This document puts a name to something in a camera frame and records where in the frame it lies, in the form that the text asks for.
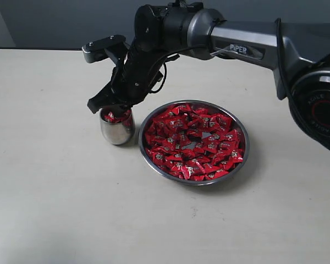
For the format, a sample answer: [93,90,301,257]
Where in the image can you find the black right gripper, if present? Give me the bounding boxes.
[87,41,171,114]

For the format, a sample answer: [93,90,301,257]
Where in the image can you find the red candy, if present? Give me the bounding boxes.
[103,111,119,124]
[153,120,169,135]
[180,166,202,180]
[118,109,131,122]
[230,149,244,163]
[171,104,191,115]

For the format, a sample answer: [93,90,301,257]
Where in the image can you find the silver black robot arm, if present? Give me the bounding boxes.
[82,1,330,150]

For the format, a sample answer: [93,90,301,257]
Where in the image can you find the stainless steel cup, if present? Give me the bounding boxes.
[100,107,135,145]

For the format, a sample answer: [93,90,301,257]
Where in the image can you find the stainless steel plate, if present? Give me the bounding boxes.
[138,100,250,186]

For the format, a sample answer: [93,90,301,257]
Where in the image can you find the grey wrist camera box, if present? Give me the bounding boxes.
[82,35,128,65]

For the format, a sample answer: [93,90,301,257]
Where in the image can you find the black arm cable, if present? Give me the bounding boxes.
[148,18,320,130]

